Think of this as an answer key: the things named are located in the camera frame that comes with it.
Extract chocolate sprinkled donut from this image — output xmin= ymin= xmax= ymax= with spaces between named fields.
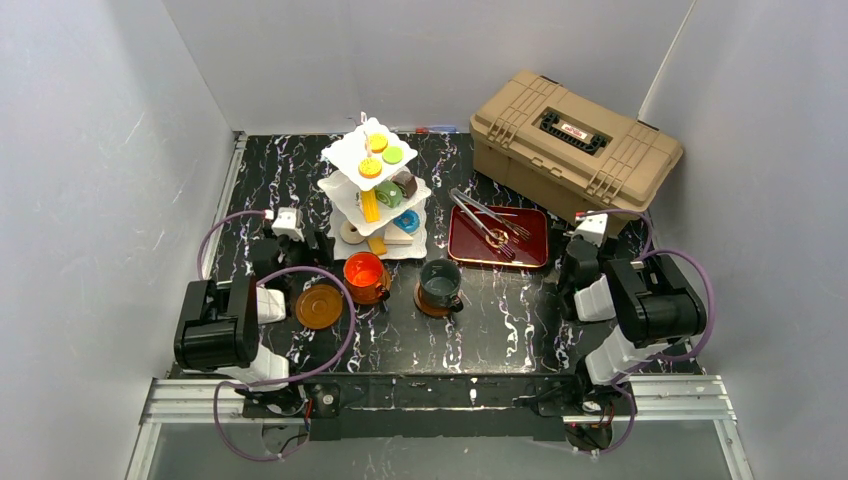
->
xmin=339 ymin=220 xmax=366 ymax=245

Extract orange plastic cup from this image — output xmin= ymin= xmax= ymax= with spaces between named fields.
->
xmin=343 ymin=252 xmax=391 ymax=294

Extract brown round wooden lid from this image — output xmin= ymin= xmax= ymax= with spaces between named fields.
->
xmin=294 ymin=284 xmax=343 ymax=330

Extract yellow decorated cake slice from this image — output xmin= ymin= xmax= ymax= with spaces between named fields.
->
xmin=360 ymin=189 xmax=380 ymax=223

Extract white three-tier cake stand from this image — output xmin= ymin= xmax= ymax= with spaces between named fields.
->
xmin=317 ymin=112 xmax=432 ymax=261

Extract white triangle cake slice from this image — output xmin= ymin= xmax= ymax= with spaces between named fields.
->
xmin=383 ymin=224 xmax=414 ymax=245

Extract green swirl roll cake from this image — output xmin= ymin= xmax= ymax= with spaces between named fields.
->
xmin=374 ymin=180 xmax=404 ymax=208

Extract blue sprinkled donut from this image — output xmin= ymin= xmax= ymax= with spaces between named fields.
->
xmin=393 ymin=209 xmax=421 ymax=235

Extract chocolate swirl roll cake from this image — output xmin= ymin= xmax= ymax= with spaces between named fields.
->
xmin=391 ymin=171 xmax=418 ymax=199

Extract dark green cup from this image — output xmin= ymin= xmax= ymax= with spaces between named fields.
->
xmin=419 ymin=259 xmax=464 ymax=312

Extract green round macaron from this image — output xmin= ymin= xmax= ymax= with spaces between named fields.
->
xmin=381 ymin=145 xmax=404 ymax=165

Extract metal serving tongs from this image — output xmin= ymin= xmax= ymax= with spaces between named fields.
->
xmin=449 ymin=188 xmax=533 ymax=261

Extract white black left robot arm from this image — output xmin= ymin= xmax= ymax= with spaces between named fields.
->
xmin=173 ymin=231 xmax=335 ymax=392

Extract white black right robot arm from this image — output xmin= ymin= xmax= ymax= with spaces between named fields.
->
xmin=557 ymin=237 xmax=708 ymax=389

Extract tan plastic toolbox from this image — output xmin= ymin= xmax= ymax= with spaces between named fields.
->
xmin=470 ymin=70 xmax=684 ymax=235

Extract red dessert tray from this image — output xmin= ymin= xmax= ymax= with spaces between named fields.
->
xmin=448 ymin=206 xmax=549 ymax=269

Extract red blue screwdriver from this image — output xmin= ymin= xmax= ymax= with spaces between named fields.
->
xmin=414 ymin=125 xmax=458 ymax=134

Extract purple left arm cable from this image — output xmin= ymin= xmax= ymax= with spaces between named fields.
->
xmin=195 ymin=209 xmax=358 ymax=462

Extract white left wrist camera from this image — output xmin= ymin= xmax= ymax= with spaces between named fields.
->
xmin=263 ymin=207 xmax=305 ymax=242

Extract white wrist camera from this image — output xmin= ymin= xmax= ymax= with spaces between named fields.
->
xmin=263 ymin=207 xmax=305 ymax=242
xmin=572 ymin=212 xmax=609 ymax=248

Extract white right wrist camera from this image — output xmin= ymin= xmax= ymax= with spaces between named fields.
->
xmin=572 ymin=212 xmax=609 ymax=248

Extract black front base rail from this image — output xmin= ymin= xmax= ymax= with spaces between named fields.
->
xmin=291 ymin=372 xmax=591 ymax=443

